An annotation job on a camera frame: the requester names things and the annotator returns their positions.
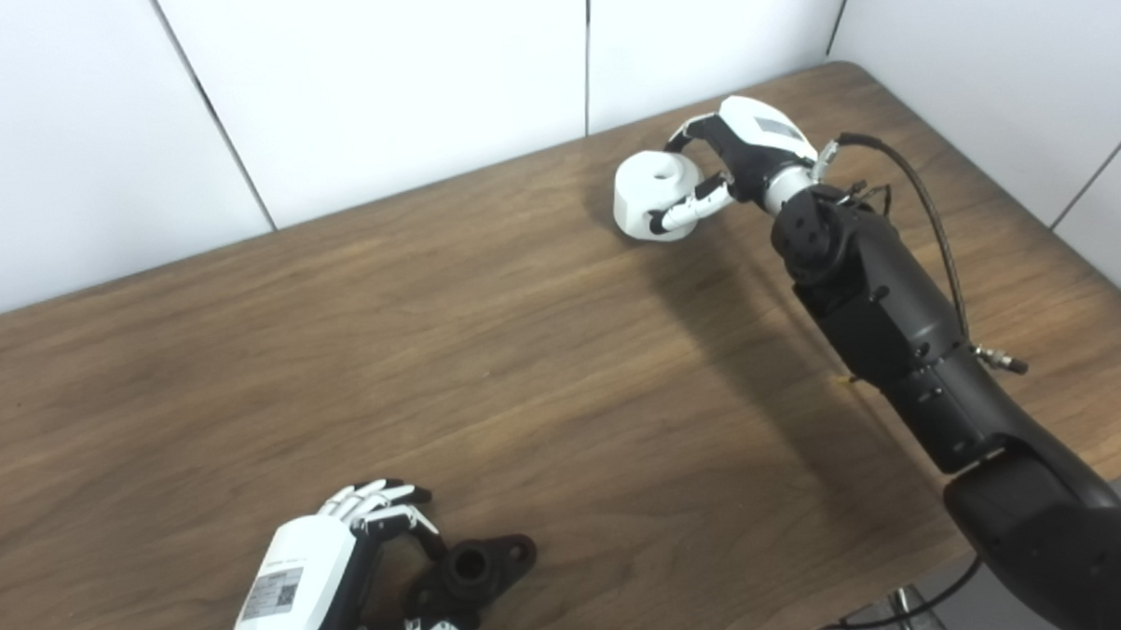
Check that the white and black right hand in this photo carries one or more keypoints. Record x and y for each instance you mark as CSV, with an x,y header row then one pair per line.
x,y
760,140

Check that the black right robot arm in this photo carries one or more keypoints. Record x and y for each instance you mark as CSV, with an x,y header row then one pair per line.
x,y
896,313

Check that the white and black left hand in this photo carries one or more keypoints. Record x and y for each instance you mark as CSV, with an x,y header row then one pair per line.
x,y
300,585

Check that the round white piece with holes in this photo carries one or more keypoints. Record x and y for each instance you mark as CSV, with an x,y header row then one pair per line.
x,y
649,191

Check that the black flanged holder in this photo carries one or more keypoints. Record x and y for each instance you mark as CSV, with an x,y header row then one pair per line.
x,y
476,565

